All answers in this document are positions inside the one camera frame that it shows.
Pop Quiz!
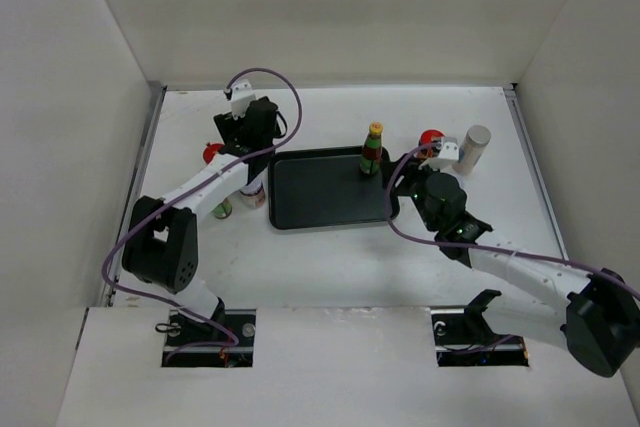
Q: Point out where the red lid sauce jar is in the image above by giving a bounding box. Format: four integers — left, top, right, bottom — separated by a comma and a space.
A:
202, 143, 224, 164
419, 129, 445, 157

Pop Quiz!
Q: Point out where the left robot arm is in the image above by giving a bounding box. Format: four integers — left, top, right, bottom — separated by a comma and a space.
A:
122, 95, 286, 346

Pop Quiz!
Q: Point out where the black plastic tray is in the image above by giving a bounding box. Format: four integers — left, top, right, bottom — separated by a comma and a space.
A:
267, 146, 386, 231

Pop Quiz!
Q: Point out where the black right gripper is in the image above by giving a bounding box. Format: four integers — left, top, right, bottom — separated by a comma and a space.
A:
379, 153, 445, 233

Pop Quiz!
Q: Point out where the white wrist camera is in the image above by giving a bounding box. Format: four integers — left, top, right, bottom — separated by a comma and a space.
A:
223, 78, 256, 120
419, 136, 460, 170

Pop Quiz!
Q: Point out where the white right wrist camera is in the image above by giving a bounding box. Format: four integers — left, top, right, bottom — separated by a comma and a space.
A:
419, 136, 460, 170

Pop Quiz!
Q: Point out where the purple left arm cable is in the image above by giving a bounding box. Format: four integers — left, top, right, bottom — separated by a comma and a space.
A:
101, 67, 302, 348

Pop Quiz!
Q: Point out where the white lid small jar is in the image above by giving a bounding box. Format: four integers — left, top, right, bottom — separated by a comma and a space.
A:
239, 176, 266, 209

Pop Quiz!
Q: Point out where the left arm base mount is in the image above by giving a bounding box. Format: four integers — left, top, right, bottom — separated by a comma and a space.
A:
155, 310, 257, 369

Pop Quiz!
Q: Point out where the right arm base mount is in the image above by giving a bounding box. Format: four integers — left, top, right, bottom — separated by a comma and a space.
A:
431, 289, 529, 368

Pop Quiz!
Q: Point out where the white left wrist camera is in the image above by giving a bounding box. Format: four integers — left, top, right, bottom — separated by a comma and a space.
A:
223, 78, 256, 120

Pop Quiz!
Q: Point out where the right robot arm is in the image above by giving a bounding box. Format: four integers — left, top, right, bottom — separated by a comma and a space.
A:
388, 158, 639, 378

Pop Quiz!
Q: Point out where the silver lid white canister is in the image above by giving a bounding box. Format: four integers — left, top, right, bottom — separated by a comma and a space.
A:
453, 125, 491, 175

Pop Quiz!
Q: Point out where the yellow cap sauce bottle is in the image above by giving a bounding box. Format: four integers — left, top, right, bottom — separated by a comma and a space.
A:
359, 122, 383, 177
212, 197, 233, 219

